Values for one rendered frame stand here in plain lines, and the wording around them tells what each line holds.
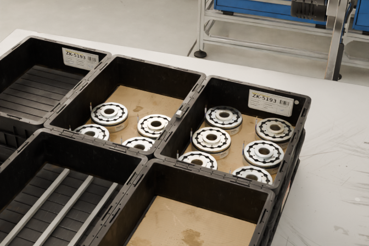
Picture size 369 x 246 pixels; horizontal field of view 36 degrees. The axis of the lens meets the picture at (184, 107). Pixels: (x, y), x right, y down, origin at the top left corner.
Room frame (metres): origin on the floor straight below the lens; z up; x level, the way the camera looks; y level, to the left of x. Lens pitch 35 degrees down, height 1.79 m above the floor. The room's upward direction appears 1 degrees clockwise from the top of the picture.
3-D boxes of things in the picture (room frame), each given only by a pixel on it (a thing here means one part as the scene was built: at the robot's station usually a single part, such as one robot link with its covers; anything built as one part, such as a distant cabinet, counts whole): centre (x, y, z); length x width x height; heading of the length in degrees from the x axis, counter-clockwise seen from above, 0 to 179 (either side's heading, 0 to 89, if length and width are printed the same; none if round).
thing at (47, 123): (1.27, 0.14, 0.92); 0.40 x 0.30 x 0.02; 159
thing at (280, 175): (1.16, -0.14, 0.92); 0.40 x 0.30 x 0.02; 159
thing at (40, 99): (1.37, 0.43, 0.87); 0.40 x 0.30 x 0.11; 159
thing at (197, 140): (1.18, -0.07, 0.86); 0.10 x 0.10 x 0.01
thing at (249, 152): (1.13, -0.20, 0.86); 0.10 x 0.10 x 0.01
